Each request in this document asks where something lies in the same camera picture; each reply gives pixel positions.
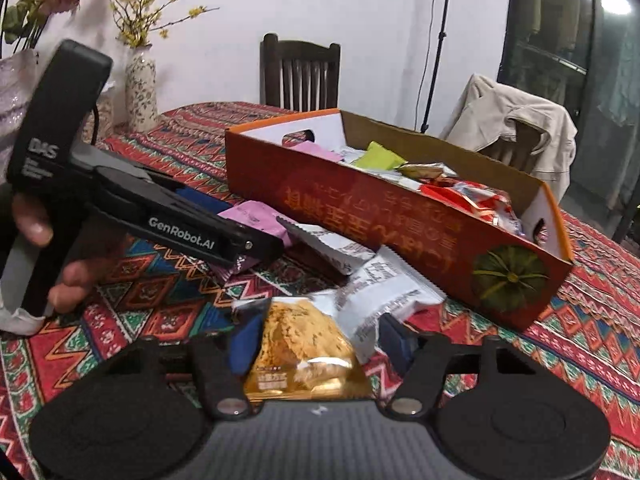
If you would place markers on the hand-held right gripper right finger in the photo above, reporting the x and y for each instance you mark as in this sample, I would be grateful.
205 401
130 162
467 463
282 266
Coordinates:
397 342

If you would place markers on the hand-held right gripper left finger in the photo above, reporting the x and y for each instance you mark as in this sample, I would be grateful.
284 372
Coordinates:
246 347

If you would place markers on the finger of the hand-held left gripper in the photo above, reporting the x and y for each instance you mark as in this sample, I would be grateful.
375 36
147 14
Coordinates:
202 200
260 247

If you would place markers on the light pink snack packet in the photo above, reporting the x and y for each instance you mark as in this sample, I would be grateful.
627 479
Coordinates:
255 217

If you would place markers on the gold cracker packet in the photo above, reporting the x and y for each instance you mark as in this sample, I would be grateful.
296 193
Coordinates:
305 345

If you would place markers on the orange cardboard box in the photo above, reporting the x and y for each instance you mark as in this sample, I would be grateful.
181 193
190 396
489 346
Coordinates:
400 230

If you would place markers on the plain green snack packet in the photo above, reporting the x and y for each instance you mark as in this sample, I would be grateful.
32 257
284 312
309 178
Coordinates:
380 156

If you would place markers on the red snack packet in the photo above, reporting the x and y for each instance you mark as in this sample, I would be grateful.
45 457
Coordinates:
465 202

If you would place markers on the person's left hand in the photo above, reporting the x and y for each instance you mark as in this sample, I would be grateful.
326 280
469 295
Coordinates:
72 282

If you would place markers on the pale glitter flower wrap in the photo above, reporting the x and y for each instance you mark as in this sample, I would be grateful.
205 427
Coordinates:
15 105

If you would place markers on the white barcode snack packet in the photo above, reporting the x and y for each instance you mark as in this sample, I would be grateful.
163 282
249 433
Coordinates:
380 290

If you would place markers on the silver snack packet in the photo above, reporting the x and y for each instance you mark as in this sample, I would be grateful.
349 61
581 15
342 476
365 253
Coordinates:
330 247

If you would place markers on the floral ceramic vase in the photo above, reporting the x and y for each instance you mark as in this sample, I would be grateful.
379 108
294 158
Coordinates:
141 90

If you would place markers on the mauve snack packet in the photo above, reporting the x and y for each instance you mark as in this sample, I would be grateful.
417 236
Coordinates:
317 151

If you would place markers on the yellow blossom branches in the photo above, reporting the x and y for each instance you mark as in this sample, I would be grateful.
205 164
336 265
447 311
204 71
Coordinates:
145 5

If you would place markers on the dark wooden chair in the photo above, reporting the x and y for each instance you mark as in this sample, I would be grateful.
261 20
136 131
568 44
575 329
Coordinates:
300 75
515 145

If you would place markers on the beige jacket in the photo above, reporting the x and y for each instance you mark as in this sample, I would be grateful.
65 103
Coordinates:
505 110

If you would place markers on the black tripod stand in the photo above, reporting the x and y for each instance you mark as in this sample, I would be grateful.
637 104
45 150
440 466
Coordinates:
440 45

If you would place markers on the glass sliding door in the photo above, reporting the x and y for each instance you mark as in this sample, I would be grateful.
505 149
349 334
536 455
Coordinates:
570 85

